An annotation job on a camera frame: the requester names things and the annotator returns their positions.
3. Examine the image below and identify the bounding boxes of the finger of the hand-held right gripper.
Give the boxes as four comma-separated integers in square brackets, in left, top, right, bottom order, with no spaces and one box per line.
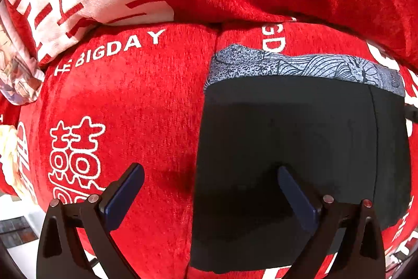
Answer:
[405,104,418,123]

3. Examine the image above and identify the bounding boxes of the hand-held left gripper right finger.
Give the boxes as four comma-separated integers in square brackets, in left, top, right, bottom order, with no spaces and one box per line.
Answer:
[277,165,386,279]

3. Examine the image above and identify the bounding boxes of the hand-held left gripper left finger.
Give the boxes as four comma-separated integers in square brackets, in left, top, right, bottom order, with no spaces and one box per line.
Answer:
[37,163,146,279]

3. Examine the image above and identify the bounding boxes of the black pants with patterned waistband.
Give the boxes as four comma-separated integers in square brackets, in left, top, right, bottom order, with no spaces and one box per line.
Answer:
[189,44,413,274]

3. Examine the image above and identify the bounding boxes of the red printed blanket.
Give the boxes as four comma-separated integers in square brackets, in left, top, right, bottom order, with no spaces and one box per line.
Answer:
[0,21,418,279]

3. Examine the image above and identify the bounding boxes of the figure printed cloth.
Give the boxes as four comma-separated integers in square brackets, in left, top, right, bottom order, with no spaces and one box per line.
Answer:
[0,18,45,107]

